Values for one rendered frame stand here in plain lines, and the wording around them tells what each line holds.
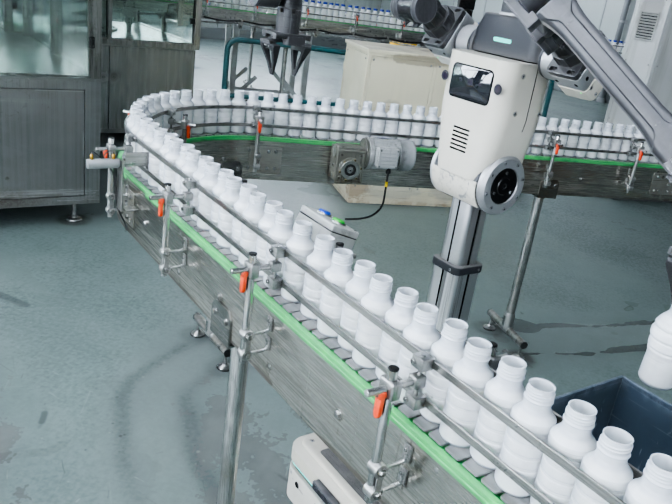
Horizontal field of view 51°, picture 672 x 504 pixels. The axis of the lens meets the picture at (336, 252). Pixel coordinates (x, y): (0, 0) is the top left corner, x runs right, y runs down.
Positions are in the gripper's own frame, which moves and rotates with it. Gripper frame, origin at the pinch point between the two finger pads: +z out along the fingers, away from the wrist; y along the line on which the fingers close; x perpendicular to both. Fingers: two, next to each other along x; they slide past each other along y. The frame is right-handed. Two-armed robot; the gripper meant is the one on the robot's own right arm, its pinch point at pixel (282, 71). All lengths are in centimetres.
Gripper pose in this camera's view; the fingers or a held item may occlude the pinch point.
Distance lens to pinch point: 175.8
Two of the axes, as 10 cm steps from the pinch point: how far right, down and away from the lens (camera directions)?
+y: -8.3, 1.0, -5.5
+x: 5.5, 3.8, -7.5
